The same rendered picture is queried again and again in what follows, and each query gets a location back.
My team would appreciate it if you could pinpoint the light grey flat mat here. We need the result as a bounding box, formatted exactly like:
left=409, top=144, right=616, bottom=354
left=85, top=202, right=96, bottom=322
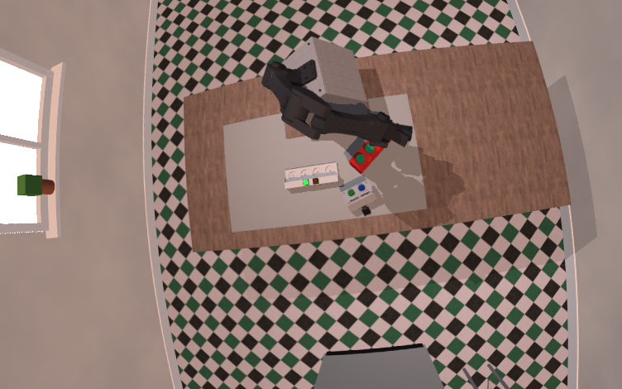
left=223, top=94, right=427, bottom=233

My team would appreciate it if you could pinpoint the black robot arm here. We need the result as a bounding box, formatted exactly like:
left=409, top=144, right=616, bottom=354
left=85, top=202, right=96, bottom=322
left=261, top=60, right=413, bottom=146

